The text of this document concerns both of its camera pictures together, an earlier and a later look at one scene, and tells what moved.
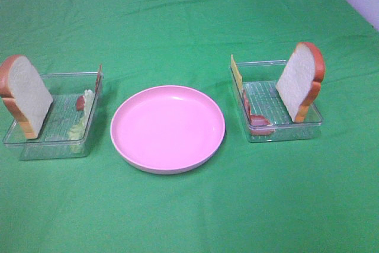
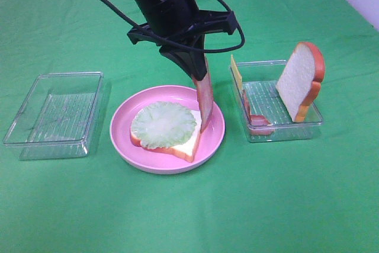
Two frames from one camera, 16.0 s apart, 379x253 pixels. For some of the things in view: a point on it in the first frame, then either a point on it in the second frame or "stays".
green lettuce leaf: [77, 131] to [161, 124]
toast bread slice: [22, 88] to [186, 149]
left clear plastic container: [66, 131] stays
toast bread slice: [299, 82] stays
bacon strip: [80, 100] to [205, 98]
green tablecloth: [154, 27] stays
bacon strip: [257, 121] stays
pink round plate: [167, 129] stays
